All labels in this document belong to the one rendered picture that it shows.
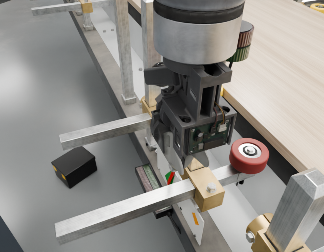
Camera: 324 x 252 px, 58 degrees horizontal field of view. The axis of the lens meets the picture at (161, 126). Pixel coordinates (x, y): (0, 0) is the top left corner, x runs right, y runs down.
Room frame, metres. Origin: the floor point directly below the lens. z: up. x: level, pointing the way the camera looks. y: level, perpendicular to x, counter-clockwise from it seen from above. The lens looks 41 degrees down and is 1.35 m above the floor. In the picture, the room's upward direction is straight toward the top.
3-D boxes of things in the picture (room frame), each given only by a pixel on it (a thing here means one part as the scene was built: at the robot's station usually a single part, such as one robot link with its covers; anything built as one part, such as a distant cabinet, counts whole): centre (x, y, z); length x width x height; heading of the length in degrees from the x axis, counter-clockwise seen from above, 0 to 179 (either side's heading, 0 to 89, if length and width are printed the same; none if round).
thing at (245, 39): (0.45, -0.12, 1.16); 0.06 x 0.06 x 0.02
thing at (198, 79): (0.29, -0.04, 1.14); 0.09 x 0.08 x 0.12; 22
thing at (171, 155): (0.29, -0.02, 1.04); 0.06 x 0.03 x 0.09; 22
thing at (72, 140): (0.61, 0.05, 0.84); 0.43 x 0.03 x 0.04; 113
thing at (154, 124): (0.31, -0.01, 1.08); 0.05 x 0.02 x 0.09; 112
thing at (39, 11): (1.53, 0.44, 0.84); 0.43 x 0.03 x 0.04; 113
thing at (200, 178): (0.41, -0.08, 0.84); 0.13 x 0.06 x 0.05; 23
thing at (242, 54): (0.45, -0.12, 1.13); 0.06 x 0.06 x 0.02
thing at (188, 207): (0.45, -0.04, 0.75); 0.26 x 0.01 x 0.10; 23
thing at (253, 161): (0.44, -0.19, 0.85); 0.08 x 0.08 x 0.11
